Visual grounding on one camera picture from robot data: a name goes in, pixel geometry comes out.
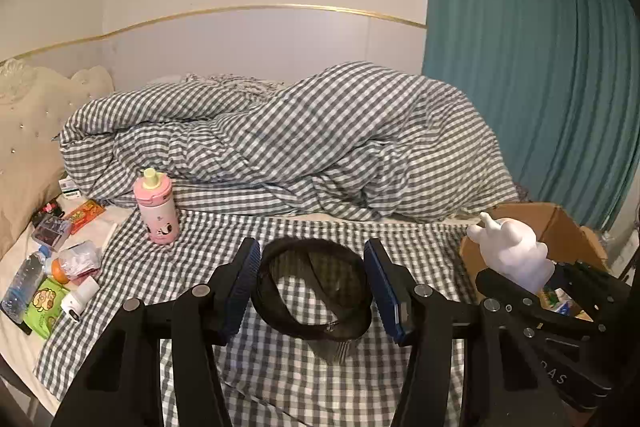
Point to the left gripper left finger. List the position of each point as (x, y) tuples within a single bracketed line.
[(119, 382)]

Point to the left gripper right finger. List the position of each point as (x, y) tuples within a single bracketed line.
[(503, 382)]

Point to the white tissue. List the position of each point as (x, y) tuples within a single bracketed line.
[(510, 248)]

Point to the black wristband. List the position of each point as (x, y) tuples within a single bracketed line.
[(317, 291)]

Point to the brown cardboard box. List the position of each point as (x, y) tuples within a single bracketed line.
[(566, 241)]

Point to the green monkey snack pack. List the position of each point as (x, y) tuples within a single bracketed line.
[(45, 308)]

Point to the clear water bottle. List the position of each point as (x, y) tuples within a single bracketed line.
[(24, 285)]

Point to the checkered bed sheet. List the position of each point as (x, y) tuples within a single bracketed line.
[(268, 379)]

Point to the clear plastic case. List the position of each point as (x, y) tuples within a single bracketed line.
[(52, 232)]

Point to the red yellow candy pack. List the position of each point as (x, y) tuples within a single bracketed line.
[(84, 214)]

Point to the pink drink bottle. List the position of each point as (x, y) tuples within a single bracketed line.
[(155, 198)]

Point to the grey checkered duvet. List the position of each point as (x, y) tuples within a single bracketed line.
[(356, 141)]

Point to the teal curtain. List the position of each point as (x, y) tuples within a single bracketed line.
[(558, 82)]

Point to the cream tufted headboard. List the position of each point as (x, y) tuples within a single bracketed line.
[(36, 101)]

